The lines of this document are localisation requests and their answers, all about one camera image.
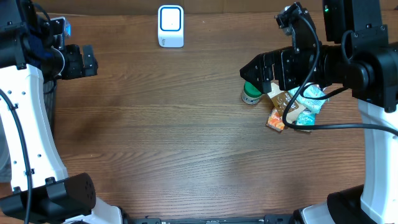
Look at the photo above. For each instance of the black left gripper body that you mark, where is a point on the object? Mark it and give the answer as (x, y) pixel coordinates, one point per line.
(74, 66)

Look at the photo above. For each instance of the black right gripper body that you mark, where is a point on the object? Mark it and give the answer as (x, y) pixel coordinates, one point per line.
(293, 77)

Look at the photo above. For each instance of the green lid jar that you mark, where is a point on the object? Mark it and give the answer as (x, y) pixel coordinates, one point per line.
(250, 94)

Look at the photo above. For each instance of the beige brown snack pouch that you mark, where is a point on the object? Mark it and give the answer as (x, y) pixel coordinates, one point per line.
(281, 99)

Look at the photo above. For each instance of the teal snack packet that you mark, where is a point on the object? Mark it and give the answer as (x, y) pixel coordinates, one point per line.
(310, 98)

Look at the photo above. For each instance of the teal tissue pack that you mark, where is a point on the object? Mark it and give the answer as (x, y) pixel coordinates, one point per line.
(306, 118)

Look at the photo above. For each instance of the orange snack pack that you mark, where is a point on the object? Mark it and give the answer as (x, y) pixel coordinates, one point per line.
(275, 122)

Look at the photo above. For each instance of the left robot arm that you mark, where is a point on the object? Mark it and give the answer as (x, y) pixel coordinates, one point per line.
(34, 52)

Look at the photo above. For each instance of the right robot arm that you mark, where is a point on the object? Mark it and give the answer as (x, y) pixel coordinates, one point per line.
(358, 56)

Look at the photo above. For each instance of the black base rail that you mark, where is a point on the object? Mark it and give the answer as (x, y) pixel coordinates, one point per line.
(211, 221)

